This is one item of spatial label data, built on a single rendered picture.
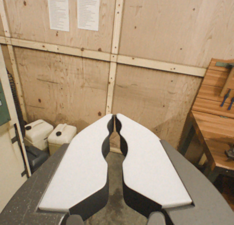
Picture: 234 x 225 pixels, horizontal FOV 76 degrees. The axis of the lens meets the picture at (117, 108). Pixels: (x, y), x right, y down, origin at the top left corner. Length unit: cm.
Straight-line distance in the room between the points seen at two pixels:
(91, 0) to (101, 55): 46
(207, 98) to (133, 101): 73
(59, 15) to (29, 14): 33
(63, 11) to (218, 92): 163
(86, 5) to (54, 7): 33
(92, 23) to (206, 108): 137
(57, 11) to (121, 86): 96
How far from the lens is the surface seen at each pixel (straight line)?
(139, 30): 154
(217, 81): 162
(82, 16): 168
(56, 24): 182
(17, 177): 129
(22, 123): 116
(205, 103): 166
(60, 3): 179
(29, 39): 203
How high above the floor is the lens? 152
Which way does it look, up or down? 28 degrees down
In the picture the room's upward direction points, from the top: 7 degrees clockwise
